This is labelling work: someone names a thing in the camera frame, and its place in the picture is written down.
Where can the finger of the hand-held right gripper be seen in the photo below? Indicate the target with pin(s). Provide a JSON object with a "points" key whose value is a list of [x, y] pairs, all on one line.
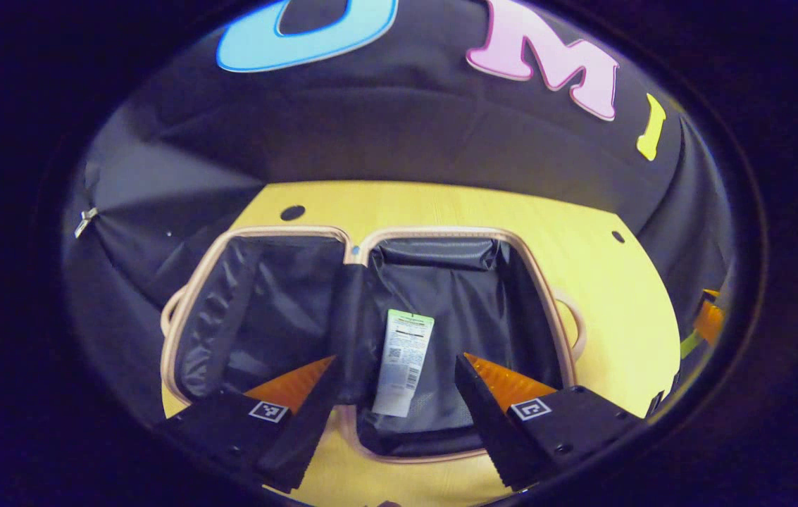
{"points": [[710, 320]]}

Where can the silver clip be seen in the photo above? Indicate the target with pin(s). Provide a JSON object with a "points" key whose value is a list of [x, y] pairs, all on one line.
{"points": [[85, 222]]}

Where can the beige suitcase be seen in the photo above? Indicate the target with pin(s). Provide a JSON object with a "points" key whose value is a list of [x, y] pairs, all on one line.
{"points": [[279, 303]]}

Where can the white skin care tube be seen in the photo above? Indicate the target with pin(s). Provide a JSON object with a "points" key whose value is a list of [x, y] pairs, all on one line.
{"points": [[402, 366]]}

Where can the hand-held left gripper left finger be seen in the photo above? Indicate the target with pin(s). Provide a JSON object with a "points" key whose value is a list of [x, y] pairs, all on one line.
{"points": [[300, 436]]}

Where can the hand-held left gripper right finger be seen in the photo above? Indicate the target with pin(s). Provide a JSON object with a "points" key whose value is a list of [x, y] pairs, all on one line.
{"points": [[490, 429]]}

